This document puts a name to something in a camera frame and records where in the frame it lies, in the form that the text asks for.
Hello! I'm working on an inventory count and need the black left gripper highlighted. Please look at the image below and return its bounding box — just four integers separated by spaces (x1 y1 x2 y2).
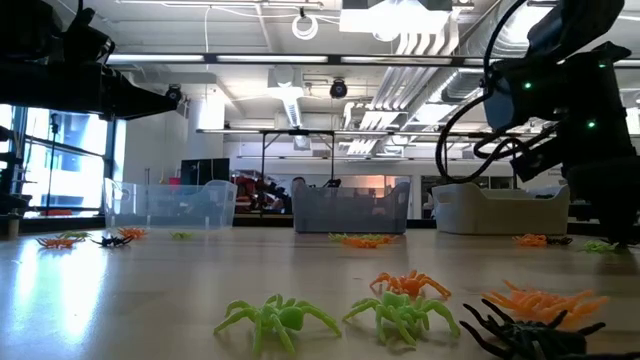
0 59 180 121

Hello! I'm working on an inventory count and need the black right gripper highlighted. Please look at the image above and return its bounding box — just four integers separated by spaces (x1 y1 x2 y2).
499 42 640 246

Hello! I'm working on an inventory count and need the rig light bar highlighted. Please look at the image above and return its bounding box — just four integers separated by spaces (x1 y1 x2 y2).
107 52 640 69

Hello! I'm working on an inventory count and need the black light stand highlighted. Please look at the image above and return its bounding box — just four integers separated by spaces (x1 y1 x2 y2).
45 112 61 216

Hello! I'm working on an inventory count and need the black cabinet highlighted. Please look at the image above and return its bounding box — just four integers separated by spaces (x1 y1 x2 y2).
180 158 231 187

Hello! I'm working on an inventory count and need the clear plastic bin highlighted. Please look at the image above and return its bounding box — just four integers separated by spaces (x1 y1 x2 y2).
103 178 239 230

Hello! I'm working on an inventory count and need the white plastic bin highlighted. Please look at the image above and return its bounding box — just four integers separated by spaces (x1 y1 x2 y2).
432 181 571 236

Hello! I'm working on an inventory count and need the grey translucent plastic bin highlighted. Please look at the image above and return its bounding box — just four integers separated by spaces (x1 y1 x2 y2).
291 178 412 235

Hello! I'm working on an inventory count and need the black window frame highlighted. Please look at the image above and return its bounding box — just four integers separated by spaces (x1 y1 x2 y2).
0 102 119 221

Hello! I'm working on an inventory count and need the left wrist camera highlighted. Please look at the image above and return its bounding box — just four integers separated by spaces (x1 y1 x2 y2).
60 7 117 65

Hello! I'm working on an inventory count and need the black aluminium table frame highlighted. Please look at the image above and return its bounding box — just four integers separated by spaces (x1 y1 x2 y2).
19 213 640 237

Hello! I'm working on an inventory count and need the coiled white cable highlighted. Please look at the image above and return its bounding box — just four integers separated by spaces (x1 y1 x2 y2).
291 13 320 42

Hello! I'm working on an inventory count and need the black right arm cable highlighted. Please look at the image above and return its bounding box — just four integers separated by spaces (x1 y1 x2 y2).
434 0 559 185

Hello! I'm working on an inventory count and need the round silver air duct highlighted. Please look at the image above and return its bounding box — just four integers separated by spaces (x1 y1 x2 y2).
439 0 506 101

